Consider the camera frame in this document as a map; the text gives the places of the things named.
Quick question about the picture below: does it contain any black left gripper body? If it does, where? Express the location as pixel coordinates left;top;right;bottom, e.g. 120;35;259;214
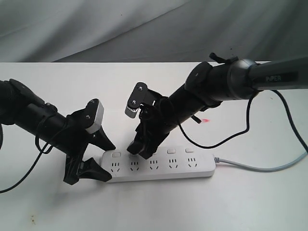
63;109;93;185

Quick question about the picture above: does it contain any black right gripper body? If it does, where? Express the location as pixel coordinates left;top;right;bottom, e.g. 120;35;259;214
135;96;178;144

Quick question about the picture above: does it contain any white five-outlet power strip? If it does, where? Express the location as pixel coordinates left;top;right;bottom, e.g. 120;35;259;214
101;146;216;183

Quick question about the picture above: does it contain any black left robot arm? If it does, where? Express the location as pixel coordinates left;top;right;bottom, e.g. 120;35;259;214
0;79;115;185

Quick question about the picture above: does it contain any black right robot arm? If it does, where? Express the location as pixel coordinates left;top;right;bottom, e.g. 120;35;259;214
125;53;308;159

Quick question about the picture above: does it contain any grey backdrop cloth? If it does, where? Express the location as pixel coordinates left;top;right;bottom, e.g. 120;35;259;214
0;0;308;63

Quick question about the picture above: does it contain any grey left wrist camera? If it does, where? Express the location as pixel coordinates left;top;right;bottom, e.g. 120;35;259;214
85;99;104;134

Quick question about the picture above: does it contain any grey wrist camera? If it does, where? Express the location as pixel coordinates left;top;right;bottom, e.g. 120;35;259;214
85;99;104;134
125;82;162;118

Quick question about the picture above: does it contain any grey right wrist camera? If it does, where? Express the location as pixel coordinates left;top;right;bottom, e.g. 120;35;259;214
125;82;162;118

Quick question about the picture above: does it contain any black left camera cable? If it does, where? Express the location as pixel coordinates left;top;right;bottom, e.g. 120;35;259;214
0;120;63;193

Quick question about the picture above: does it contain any grey power cable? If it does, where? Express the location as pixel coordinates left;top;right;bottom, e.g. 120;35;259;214
213;150;308;172

